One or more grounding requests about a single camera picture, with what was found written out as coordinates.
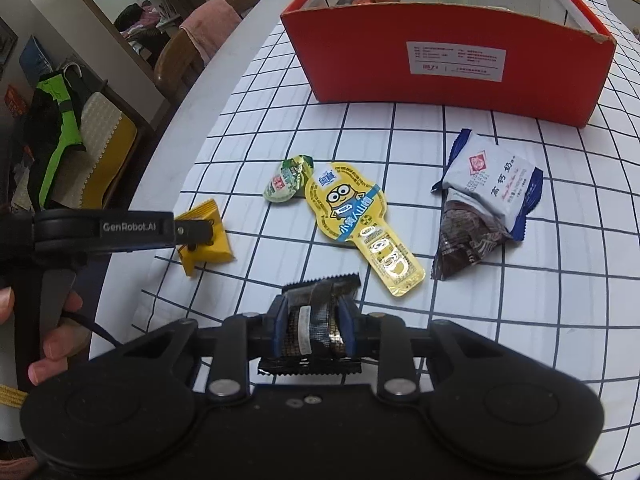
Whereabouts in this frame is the black silver snack packet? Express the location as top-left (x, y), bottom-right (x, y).
top-left (258, 273), bottom-right (361, 376)

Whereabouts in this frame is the yellow small snack packet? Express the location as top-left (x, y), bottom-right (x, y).
top-left (175, 198), bottom-right (234, 276)

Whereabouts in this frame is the person left hand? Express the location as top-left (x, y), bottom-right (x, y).
top-left (1, 287), bottom-right (90, 386)

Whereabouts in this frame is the yellow cushioned chair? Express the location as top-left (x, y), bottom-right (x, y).
top-left (49, 92), bottom-right (138, 209)

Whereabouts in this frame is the green black jacket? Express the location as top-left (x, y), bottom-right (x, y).
top-left (24, 62), bottom-right (101, 212)

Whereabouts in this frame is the yellow minion snack pack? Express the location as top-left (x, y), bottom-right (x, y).
top-left (305, 162), bottom-right (425, 297)

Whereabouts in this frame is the dark brown snack packet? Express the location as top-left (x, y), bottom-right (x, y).
top-left (431, 188), bottom-right (511, 281)

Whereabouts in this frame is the white black checked tablecloth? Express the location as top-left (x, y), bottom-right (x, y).
top-left (96, 0), bottom-right (639, 479)

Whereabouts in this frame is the white blue milk packet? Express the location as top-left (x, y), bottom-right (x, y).
top-left (432, 129), bottom-right (544, 242)

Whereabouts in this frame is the wooden chair with towel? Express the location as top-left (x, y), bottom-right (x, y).
top-left (154, 0), bottom-right (260, 108)

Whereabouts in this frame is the pink towel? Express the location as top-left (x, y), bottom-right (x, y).
top-left (180, 0), bottom-right (241, 65)

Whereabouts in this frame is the red cardboard box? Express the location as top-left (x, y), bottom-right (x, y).
top-left (281, 0), bottom-right (617, 127)

